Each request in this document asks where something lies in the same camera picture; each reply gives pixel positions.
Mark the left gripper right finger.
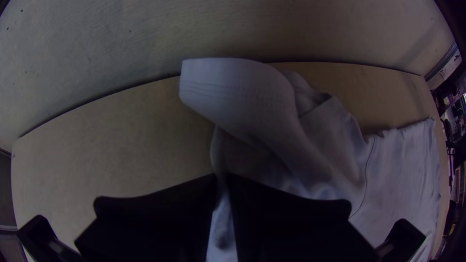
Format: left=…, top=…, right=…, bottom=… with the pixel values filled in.
left=227, top=174, right=380, bottom=262

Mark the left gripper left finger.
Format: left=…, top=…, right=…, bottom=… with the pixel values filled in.
left=74, top=173, right=220, bottom=262

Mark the white t-shirt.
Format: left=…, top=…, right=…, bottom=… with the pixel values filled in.
left=178, top=57, right=443, bottom=262

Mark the dark metal wall post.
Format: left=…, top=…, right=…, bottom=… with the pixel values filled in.
left=423, top=41, right=460, bottom=83

